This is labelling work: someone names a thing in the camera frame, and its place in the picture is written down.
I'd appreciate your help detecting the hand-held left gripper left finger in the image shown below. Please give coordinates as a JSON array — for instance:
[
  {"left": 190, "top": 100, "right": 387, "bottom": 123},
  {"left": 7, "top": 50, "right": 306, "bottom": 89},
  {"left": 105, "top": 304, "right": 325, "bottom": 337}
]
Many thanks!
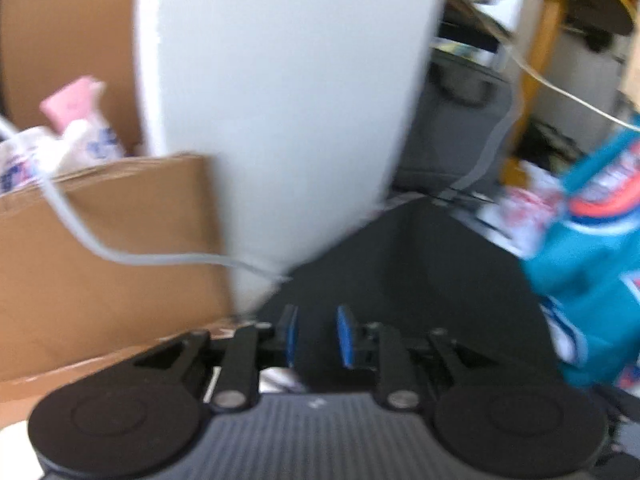
[{"left": 132, "top": 305, "right": 299, "bottom": 411}]

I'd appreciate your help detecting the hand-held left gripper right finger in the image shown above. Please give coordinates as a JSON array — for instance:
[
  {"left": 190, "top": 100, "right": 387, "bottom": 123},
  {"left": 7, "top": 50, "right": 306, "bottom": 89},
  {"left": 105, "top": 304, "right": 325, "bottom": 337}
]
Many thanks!
[{"left": 336, "top": 305, "right": 501, "bottom": 408}]

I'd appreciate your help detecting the black garment with grey print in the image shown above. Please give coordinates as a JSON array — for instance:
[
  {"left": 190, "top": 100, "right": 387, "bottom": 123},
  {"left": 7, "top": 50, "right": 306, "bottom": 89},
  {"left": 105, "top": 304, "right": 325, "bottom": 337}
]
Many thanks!
[{"left": 257, "top": 195, "right": 563, "bottom": 396}]

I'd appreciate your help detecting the brown cardboard sheet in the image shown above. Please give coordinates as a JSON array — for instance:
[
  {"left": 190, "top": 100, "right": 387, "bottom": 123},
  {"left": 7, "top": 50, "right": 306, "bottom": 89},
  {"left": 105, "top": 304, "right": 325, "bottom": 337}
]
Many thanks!
[{"left": 0, "top": 0, "right": 241, "bottom": 406}]

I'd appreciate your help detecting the red white packet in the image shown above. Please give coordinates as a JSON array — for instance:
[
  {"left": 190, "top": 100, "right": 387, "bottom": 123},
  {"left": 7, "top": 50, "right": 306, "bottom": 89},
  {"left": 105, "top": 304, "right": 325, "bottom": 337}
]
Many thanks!
[{"left": 480, "top": 160, "right": 568, "bottom": 256}]

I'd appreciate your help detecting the grey fabric suitcase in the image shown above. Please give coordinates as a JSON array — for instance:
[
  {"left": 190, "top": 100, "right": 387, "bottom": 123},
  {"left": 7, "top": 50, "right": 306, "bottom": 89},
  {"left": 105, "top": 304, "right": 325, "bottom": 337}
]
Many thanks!
[{"left": 395, "top": 47, "right": 518, "bottom": 196}]

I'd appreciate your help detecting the teal plastic package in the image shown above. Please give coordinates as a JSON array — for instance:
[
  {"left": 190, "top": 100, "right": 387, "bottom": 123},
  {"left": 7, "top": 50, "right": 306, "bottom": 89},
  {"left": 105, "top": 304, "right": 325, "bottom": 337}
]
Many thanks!
[{"left": 520, "top": 115, "right": 640, "bottom": 391}]

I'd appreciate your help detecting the wooden table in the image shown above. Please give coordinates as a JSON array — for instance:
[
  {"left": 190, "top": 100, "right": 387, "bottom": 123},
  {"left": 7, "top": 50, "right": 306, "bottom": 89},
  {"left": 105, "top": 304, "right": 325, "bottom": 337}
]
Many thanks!
[{"left": 480, "top": 0, "right": 638, "bottom": 188}]

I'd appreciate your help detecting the thin white cable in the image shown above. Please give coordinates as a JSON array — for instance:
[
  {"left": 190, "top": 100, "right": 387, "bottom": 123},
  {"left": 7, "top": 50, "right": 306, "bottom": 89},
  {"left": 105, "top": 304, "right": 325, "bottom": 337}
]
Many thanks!
[{"left": 495, "top": 40, "right": 640, "bottom": 133}]

